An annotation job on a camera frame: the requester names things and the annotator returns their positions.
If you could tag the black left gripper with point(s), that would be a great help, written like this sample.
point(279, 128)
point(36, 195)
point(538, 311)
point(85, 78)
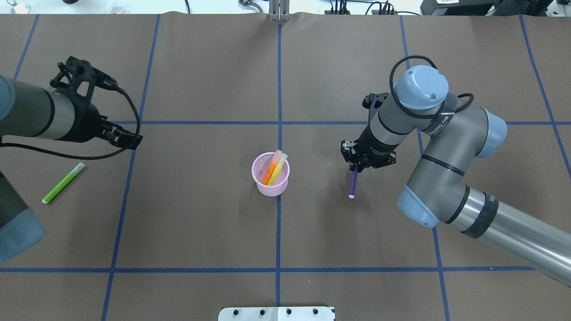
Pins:
point(88, 122)

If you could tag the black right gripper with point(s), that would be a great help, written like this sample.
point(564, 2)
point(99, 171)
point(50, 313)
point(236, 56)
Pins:
point(368, 143)

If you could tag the purple marker pen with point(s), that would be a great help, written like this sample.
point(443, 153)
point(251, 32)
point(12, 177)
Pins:
point(353, 182)

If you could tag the green marker pen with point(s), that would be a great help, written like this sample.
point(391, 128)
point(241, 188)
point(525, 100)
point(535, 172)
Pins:
point(55, 191)

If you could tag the orange marker pen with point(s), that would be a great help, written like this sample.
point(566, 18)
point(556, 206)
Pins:
point(271, 167)

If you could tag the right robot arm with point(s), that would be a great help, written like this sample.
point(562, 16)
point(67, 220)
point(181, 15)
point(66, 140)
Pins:
point(459, 132)

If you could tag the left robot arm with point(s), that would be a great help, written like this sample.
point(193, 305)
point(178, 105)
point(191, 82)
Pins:
point(59, 113)

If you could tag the pink mesh pen holder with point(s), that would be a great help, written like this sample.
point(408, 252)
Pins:
point(258, 169)

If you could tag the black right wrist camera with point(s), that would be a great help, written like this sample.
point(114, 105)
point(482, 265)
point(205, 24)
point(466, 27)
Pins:
point(372, 101)

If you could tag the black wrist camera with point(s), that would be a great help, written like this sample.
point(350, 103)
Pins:
point(372, 101)
point(77, 80)

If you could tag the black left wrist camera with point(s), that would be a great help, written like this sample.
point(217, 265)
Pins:
point(77, 80)

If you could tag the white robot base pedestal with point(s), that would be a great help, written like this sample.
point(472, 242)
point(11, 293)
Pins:
point(287, 313)

